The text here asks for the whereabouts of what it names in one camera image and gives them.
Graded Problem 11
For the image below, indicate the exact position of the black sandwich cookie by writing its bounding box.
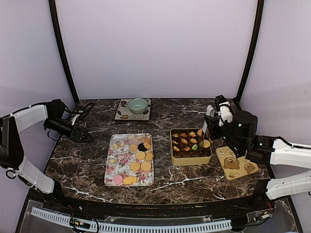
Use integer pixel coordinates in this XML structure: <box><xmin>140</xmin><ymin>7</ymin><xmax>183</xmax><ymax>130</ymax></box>
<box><xmin>138</xmin><ymin>143</ymin><xmax>148</xmax><ymax>152</ymax></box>

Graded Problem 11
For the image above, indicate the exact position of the bear printed tin lid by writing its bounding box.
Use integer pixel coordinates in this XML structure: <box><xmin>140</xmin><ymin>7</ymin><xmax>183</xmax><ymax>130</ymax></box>
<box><xmin>216</xmin><ymin>146</ymin><xmax>259</xmax><ymax>181</ymax></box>

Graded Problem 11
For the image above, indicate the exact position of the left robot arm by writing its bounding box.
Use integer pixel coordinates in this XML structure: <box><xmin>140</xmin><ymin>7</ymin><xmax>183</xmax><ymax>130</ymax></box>
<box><xmin>0</xmin><ymin>99</ymin><xmax>94</xmax><ymax>212</ymax></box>

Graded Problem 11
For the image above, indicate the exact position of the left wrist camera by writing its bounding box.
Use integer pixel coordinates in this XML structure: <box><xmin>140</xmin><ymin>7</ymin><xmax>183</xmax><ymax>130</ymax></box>
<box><xmin>69</xmin><ymin>114</ymin><xmax>85</xmax><ymax>125</ymax></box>

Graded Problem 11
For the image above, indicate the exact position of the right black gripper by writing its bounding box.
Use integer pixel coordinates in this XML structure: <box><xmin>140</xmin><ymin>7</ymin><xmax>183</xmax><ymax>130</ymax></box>
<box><xmin>205</xmin><ymin>112</ymin><xmax>244</xmax><ymax>154</ymax></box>

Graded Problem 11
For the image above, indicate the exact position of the green ceramic bowl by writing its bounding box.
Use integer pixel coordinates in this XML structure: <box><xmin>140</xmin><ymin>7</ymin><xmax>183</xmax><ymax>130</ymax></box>
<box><xmin>127</xmin><ymin>98</ymin><xmax>148</xmax><ymax>115</ymax></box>

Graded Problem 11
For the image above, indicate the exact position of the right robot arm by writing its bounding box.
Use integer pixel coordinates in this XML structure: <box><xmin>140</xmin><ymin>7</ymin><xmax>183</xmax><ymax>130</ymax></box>
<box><xmin>205</xmin><ymin>111</ymin><xmax>311</xmax><ymax>211</ymax></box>

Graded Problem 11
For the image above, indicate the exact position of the green sandwich cookie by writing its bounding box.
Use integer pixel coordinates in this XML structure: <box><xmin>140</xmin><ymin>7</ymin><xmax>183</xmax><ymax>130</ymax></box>
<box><xmin>191</xmin><ymin>144</ymin><xmax>198</xmax><ymax>151</ymax></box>

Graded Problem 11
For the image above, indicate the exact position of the pink round sandwich cookie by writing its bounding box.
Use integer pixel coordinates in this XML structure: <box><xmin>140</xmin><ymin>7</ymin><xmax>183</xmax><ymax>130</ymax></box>
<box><xmin>113</xmin><ymin>175</ymin><xmax>123</xmax><ymax>185</ymax></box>

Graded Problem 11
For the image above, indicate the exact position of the square floral plate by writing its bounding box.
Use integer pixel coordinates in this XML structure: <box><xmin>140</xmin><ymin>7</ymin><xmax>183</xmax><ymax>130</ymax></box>
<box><xmin>114</xmin><ymin>99</ymin><xmax>152</xmax><ymax>121</ymax></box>

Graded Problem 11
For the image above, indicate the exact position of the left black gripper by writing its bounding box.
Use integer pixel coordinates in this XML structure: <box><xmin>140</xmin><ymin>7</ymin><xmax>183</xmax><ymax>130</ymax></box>
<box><xmin>45</xmin><ymin>117</ymin><xmax>94</xmax><ymax>143</ymax></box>

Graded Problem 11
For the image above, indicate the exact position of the black frame post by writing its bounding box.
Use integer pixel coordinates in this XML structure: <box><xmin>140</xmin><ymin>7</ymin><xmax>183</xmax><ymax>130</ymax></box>
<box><xmin>234</xmin><ymin>0</ymin><xmax>265</xmax><ymax>105</ymax></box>
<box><xmin>48</xmin><ymin>0</ymin><xmax>80</xmax><ymax>103</ymax></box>

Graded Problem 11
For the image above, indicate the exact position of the gold cookie tin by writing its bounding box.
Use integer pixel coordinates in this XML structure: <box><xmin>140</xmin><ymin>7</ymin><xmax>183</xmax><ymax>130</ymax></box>
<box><xmin>170</xmin><ymin>128</ymin><xmax>212</xmax><ymax>166</ymax></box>

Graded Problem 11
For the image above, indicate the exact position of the right black frame post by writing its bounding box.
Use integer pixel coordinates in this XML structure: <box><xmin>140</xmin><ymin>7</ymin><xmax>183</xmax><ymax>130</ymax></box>
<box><xmin>234</xmin><ymin>0</ymin><xmax>265</xmax><ymax>105</ymax></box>

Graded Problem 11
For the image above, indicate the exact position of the left black frame post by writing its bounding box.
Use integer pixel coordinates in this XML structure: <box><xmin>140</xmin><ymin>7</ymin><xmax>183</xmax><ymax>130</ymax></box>
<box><xmin>48</xmin><ymin>0</ymin><xmax>80</xmax><ymax>103</ymax></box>

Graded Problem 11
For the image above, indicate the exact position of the white slotted cable duct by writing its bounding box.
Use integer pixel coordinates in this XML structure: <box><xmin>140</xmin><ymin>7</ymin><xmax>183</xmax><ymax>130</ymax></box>
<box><xmin>30</xmin><ymin>207</ymin><xmax>232</xmax><ymax>233</ymax></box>

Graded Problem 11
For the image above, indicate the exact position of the floral cookie tray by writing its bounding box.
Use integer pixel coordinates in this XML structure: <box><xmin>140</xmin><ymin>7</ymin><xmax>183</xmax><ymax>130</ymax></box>
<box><xmin>104</xmin><ymin>133</ymin><xmax>155</xmax><ymax>186</ymax></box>

